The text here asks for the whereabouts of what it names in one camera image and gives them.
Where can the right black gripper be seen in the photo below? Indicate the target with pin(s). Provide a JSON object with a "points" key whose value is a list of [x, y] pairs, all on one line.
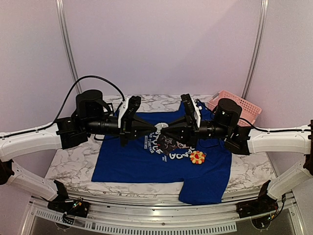
{"points": [[191, 134]]}

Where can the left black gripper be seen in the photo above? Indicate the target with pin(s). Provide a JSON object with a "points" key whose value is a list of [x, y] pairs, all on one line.
{"points": [[125, 132]]}

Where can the orange yellow flower brooch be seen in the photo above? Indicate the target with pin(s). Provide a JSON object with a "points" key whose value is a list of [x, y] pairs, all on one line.
{"points": [[197, 157]]}

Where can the blue printed t-shirt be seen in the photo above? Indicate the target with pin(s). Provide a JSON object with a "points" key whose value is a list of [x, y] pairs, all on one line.
{"points": [[155, 158]]}

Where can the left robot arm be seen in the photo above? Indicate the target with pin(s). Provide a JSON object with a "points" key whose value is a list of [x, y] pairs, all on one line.
{"points": [[92, 116]]}

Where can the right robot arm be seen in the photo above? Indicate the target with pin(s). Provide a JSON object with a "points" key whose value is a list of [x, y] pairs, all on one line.
{"points": [[245, 140]]}

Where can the pink plastic basket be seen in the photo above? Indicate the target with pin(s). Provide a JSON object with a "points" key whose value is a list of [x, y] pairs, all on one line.
{"points": [[250, 112]]}

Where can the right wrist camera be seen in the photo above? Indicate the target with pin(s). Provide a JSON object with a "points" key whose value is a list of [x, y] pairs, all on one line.
{"points": [[192, 111]]}

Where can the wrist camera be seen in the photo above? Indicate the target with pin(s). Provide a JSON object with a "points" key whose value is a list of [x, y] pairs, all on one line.
{"points": [[192, 111], [128, 110]]}

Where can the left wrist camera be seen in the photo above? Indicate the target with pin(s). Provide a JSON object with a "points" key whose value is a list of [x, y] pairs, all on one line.
{"points": [[128, 110]]}

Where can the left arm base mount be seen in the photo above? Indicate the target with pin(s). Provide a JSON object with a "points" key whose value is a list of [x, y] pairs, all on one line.
{"points": [[70, 206]]}

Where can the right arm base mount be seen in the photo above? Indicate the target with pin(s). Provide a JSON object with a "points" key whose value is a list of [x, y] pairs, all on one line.
{"points": [[257, 206]]}

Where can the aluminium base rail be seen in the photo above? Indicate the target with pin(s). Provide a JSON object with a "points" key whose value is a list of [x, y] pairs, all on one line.
{"points": [[140, 214]]}

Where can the left aluminium frame post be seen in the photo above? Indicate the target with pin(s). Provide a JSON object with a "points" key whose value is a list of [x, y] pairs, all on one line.
{"points": [[66, 41]]}

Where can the aluminium frame post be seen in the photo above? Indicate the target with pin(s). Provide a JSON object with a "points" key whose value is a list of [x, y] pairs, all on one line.
{"points": [[256, 48], [66, 41]]}

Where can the right aluminium frame post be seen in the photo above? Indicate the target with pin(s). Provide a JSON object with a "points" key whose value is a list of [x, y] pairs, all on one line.
{"points": [[256, 48]]}

